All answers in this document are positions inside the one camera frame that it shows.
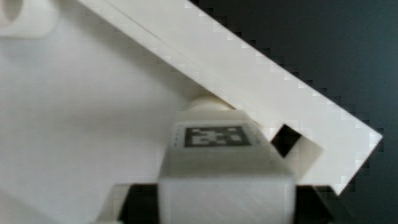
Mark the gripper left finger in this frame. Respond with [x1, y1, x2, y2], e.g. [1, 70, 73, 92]
[89, 183, 160, 224]

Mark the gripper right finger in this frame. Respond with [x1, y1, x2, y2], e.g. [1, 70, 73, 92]
[293, 185, 355, 224]

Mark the white leg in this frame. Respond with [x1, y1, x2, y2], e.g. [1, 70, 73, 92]
[158, 97, 295, 224]

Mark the white square table top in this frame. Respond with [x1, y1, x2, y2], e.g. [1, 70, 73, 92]
[0, 0, 380, 224]

